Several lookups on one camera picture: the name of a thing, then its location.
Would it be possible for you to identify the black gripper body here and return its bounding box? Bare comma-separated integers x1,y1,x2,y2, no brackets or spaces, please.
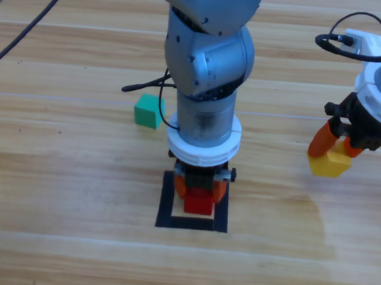
321,90,381,152
165,149,240,195

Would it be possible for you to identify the green wooden cube block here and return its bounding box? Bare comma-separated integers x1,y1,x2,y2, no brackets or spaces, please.
132,93,167,130

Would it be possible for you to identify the red wooden cube block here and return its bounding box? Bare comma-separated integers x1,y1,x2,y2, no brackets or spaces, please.
183,187,215,216

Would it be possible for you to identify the black tape square outline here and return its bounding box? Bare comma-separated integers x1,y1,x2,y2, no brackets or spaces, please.
154,169,233,234

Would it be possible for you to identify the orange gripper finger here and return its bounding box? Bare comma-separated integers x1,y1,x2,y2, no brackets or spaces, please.
342,137,366,160
210,180,227,205
307,120,341,160
172,174,189,199

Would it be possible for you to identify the yellow wooden cube block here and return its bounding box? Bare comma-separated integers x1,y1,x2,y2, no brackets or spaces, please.
305,138,355,180

